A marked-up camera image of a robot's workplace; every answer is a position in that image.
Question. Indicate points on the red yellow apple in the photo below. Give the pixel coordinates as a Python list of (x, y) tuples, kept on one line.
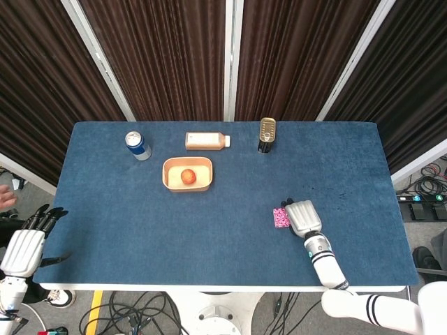
[(188, 176)]

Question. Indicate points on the black trouser leg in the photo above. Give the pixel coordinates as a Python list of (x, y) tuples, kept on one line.
[(35, 293)]

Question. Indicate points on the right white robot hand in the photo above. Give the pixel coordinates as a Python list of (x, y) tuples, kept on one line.
[(303, 216)]

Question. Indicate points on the black foot pedal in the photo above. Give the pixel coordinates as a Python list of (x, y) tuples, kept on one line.
[(419, 211), (439, 211)]

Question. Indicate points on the black shoe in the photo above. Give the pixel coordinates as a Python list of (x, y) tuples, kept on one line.
[(426, 261)]

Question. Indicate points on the black tin can gold lid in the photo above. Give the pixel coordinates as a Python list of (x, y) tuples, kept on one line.
[(267, 130)]

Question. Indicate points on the red white patterned tile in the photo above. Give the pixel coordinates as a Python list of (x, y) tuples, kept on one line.
[(279, 218)]

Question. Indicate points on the white and black sneaker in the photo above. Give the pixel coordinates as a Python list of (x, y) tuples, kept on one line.
[(60, 298)]

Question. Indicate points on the blue and silver drink can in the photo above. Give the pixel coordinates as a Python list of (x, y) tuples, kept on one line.
[(139, 148)]

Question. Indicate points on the blue felt table cover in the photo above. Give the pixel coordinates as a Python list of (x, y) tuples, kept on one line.
[(174, 237)]

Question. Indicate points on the kraft paper food bowl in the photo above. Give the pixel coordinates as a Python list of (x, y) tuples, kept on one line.
[(167, 178)]

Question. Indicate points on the brown juice bottle white cap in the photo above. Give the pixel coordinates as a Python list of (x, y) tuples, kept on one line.
[(204, 141)]

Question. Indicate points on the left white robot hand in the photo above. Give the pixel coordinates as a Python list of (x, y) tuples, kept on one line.
[(21, 251)]

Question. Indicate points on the bystander bare hand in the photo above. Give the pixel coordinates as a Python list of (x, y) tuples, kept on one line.
[(6, 199)]

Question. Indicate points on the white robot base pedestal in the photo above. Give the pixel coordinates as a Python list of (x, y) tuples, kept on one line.
[(216, 312)]

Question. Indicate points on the grey trouser leg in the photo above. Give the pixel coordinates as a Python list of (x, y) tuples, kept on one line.
[(440, 247)]

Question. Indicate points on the brown curtain divider panel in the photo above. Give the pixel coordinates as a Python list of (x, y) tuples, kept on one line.
[(157, 52), (297, 52), (35, 87), (412, 87)]

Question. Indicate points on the white table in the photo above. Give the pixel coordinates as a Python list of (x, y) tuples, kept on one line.
[(209, 288)]

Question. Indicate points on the red and teal tool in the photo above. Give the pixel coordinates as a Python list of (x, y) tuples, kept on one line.
[(52, 331)]

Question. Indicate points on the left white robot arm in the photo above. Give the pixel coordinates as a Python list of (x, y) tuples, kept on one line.
[(10, 296)]

